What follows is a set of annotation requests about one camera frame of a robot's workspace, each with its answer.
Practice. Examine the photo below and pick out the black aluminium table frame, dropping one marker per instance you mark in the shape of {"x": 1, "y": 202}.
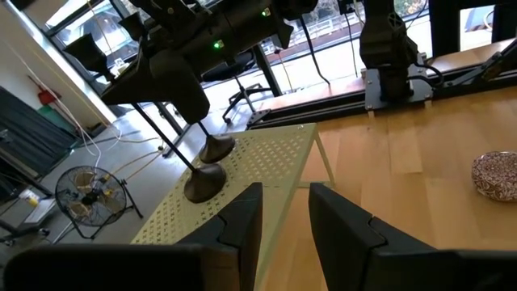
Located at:
{"x": 323, "y": 111}

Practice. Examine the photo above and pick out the maroon floral candle tin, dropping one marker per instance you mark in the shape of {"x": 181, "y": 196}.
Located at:
{"x": 497, "y": 178}

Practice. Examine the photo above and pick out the black curtain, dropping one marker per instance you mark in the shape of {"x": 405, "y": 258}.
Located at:
{"x": 28, "y": 133}

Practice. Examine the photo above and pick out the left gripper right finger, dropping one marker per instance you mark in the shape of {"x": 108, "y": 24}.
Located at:
{"x": 363, "y": 258}

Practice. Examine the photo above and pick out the red wall object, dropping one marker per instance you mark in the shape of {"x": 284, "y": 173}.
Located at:
{"x": 46, "y": 96}

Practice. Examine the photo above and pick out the black candle stick holder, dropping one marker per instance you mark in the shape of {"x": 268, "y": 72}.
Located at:
{"x": 218, "y": 147}
{"x": 206, "y": 184}

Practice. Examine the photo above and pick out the black office chair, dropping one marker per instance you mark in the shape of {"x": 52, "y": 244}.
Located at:
{"x": 242, "y": 91}

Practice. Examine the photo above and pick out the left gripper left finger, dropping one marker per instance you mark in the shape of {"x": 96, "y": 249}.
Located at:
{"x": 121, "y": 266}

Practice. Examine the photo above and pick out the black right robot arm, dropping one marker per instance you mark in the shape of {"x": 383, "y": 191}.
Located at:
{"x": 387, "y": 48}

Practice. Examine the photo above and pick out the pale green perforated metal shelf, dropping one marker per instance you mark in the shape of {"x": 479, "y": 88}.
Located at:
{"x": 262, "y": 161}

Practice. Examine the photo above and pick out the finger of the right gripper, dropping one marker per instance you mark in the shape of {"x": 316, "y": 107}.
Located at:
{"x": 182, "y": 89}
{"x": 133, "y": 89}

